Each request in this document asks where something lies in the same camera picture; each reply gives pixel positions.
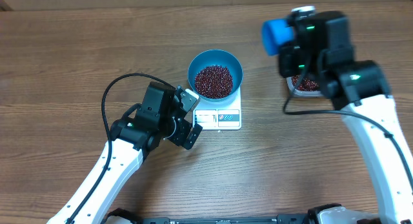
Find blue plastic measuring scoop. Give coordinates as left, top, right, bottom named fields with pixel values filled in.
left=261, top=19, right=294, bottom=56

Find white digital kitchen scale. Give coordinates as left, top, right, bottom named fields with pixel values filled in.
left=192, top=89, right=242, bottom=130

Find clear plastic container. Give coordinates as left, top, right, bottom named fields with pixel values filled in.
left=287, top=77, right=323, bottom=97

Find teal metal bowl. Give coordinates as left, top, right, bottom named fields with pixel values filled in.
left=188, top=49, right=243, bottom=101

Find red beans in container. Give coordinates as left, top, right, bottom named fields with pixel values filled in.
left=291, top=76, right=319, bottom=92

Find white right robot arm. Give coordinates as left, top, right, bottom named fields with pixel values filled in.
left=261, top=6, right=412, bottom=223

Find red beans in bowl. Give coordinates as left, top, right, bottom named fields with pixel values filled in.
left=194, top=65, right=234, bottom=99

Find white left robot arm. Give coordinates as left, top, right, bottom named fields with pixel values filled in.
left=49, top=82, right=202, bottom=224

